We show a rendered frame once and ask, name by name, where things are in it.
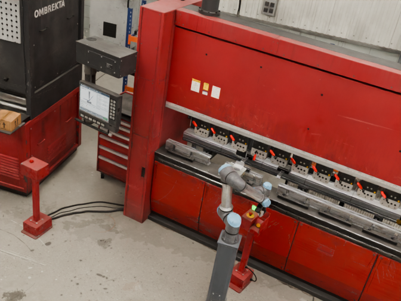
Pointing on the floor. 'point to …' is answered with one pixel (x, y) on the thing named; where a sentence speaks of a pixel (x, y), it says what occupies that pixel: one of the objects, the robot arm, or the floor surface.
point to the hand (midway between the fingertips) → (259, 216)
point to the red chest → (115, 146)
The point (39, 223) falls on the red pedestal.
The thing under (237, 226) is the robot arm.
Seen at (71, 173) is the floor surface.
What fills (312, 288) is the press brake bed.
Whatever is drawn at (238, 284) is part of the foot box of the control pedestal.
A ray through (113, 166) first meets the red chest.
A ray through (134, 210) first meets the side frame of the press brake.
